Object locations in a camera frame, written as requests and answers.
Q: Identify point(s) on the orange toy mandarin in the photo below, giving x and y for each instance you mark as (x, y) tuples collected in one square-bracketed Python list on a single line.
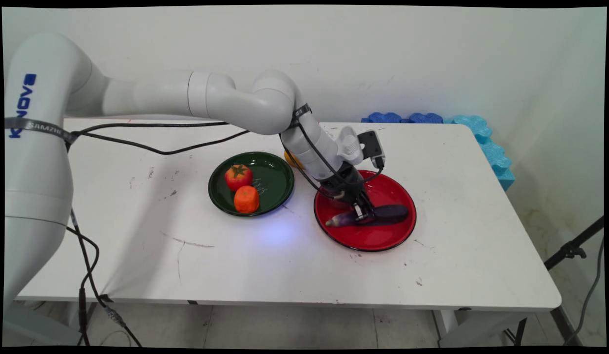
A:
[(246, 199)]

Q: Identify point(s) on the yellow orange toy mango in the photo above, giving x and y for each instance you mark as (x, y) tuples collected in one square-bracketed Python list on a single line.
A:
[(290, 160)]

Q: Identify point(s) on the light blue foam mat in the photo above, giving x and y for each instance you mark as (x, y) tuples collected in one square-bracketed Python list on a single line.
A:
[(493, 155)]

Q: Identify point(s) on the purple toy eggplant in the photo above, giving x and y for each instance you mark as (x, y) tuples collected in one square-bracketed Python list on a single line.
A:
[(392, 213)]

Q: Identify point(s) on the white table leg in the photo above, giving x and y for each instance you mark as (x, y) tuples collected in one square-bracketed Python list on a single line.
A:
[(474, 327)]

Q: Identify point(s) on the black tripod stand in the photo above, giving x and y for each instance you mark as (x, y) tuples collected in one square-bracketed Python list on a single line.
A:
[(572, 248)]

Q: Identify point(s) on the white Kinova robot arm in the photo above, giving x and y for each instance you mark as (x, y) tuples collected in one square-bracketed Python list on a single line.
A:
[(137, 96)]

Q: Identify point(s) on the white grey wrist camera box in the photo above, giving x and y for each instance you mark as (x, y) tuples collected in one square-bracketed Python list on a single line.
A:
[(370, 147)]

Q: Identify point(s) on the dark blue foam piece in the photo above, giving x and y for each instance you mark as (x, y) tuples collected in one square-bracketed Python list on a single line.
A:
[(426, 118), (383, 118)]

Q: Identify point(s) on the red plate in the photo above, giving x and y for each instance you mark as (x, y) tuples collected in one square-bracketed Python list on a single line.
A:
[(373, 238)]

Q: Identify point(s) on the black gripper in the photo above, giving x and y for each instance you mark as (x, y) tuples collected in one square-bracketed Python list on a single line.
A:
[(346, 184)]

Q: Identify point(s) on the red toy tomato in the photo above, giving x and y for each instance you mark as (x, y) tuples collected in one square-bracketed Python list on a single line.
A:
[(239, 177)]

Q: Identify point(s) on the dark green plate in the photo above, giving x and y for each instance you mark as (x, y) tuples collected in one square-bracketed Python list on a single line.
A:
[(272, 179)]

